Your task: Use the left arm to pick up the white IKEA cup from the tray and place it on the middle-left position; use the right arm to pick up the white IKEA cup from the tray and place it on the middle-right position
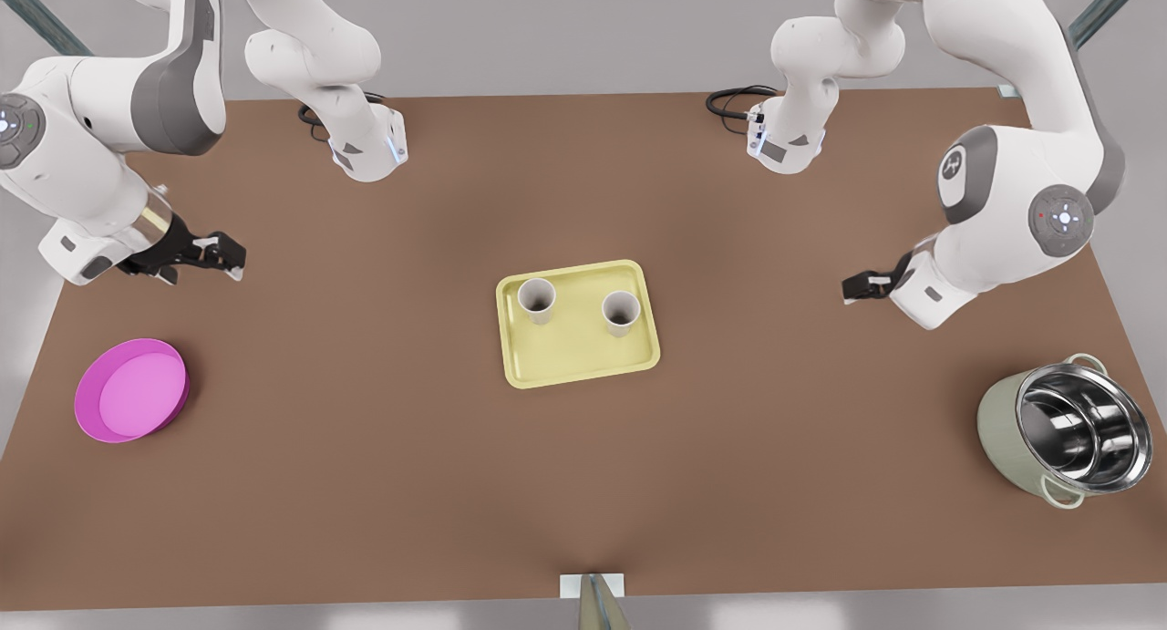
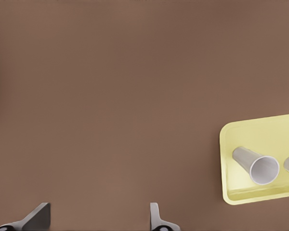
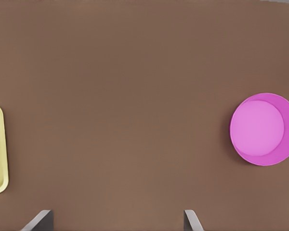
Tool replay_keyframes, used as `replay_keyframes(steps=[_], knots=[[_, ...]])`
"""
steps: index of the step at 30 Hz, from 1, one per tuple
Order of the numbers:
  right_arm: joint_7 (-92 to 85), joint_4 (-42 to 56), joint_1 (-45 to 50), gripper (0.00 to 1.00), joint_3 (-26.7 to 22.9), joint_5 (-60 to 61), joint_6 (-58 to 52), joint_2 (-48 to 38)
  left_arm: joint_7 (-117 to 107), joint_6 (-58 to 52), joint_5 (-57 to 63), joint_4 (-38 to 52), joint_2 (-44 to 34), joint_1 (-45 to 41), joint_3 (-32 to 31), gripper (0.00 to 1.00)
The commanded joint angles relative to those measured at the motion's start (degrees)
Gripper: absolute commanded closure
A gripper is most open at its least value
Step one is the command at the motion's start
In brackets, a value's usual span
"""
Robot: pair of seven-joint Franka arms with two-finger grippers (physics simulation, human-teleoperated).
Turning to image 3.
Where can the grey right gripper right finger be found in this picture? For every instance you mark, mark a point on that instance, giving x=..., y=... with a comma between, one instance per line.
x=192, y=221

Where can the pink bowl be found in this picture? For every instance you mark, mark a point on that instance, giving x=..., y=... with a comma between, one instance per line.
x=260, y=127

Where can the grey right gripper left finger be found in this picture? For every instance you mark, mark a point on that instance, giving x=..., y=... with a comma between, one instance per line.
x=41, y=221

